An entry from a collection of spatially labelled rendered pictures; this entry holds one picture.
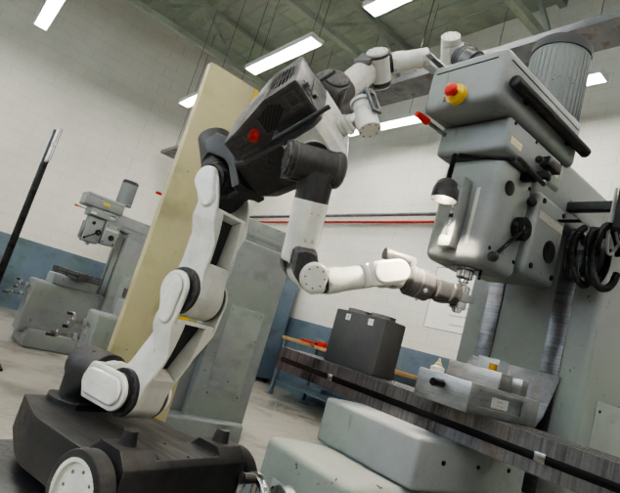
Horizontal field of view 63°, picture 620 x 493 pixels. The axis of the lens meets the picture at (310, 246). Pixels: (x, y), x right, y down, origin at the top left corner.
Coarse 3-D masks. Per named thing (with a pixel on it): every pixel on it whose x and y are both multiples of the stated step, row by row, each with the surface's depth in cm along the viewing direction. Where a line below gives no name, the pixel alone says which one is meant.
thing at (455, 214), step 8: (464, 176) 144; (464, 184) 143; (464, 192) 143; (464, 200) 144; (448, 208) 145; (456, 208) 143; (464, 208) 144; (448, 216) 144; (456, 216) 142; (464, 216) 144; (448, 224) 143; (456, 224) 142; (448, 232) 142; (456, 232) 142; (440, 240) 143; (448, 240) 141; (456, 240) 142; (448, 248) 144; (456, 248) 142
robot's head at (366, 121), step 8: (360, 96) 141; (352, 104) 142; (360, 104) 140; (368, 104) 140; (360, 112) 138; (368, 112) 138; (344, 120) 141; (352, 120) 141; (360, 120) 138; (368, 120) 136; (376, 120) 137; (352, 128) 142; (360, 128) 137; (368, 128) 138; (376, 128) 139; (360, 136) 140; (368, 136) 141
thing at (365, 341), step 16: (336, 320) 178; (352, 320) 173; (368, 320) 169; (384, 320) 164; (336, 336) 175; (352, 336) 171; (368, 336) 166; (384, 336) 164; (400, 336) 170; (336, 352) 173; (352, 352) 169; (368, 352) 164; (384, 352) 164; (352, 368) 167; (368, 368) 163; (384, 368) 165
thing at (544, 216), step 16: (528, 208) 151; (544, 208) 151; (544, 224) 152; (560, 224) 158; (528, 240) 148; (544, 240) 152; (560, 240) 159; (528, 256) 147; (544, 256) 152; (512, 272) 150; (528, 272) 148; (544, 272) 153
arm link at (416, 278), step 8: (384, 248) 143; (384, 256) 141; (392, 256) 141; (400, 256) 142; (408, 256) 143; (408, 264) 143; (416, 272) 140; (408, 280) 139; (416, 280) 139; (392, 288) 143; (400, 288) 141; (408, 288) 140; (416, 288) 139
